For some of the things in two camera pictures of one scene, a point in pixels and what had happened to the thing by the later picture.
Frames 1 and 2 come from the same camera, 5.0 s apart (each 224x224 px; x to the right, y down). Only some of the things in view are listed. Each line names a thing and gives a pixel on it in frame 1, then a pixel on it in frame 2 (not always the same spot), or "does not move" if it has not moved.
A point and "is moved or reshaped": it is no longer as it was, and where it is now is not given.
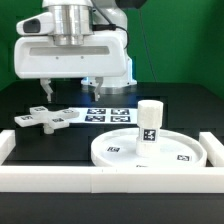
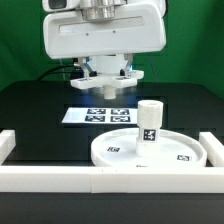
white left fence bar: x=7 y=143 does not move
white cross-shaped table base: x=49 y=120 is moved or reshaped
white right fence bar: x=214 y=148 does not move
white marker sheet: x=106 y=116 does not move
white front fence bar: x=112 y=179 does not move
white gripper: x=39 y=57 → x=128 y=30
